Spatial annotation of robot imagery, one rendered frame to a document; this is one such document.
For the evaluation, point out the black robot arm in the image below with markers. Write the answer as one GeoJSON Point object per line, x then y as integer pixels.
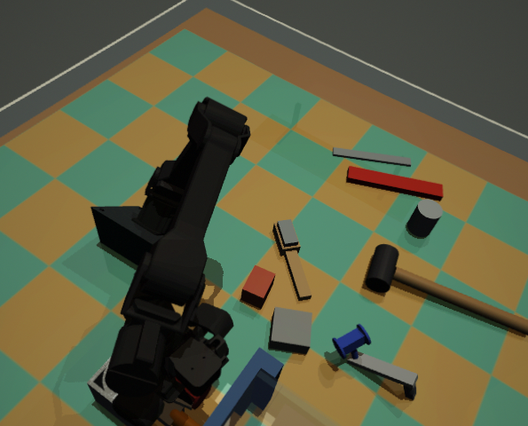
{"type": "Point", "coordinates": [179, 206]}

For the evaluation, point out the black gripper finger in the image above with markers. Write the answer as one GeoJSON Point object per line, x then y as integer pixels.
{"type": "Point", "coordinates": [179, 393]}

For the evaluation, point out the grey cylinder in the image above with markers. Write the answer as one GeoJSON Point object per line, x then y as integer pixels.
{"type": "Point", "coordinates": [424, 218]}

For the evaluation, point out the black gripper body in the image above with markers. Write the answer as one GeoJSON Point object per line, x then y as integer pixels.
{"type": "Point", "coordinates": [144, 410]}

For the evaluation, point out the black mallet with brown handle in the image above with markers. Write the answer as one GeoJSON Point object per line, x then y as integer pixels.
{"type": "Point", "coordinates": [383, 270]}

